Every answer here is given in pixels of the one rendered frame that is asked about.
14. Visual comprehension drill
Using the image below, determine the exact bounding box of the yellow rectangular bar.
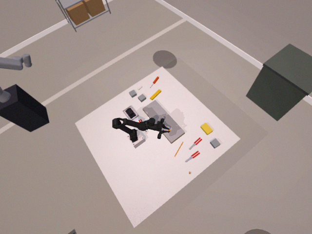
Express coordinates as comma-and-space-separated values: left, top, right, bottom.
150, 90, 161, 100

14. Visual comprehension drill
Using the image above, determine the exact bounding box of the yellow flat block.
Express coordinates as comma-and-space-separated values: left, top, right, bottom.
201, 123, 212, 135

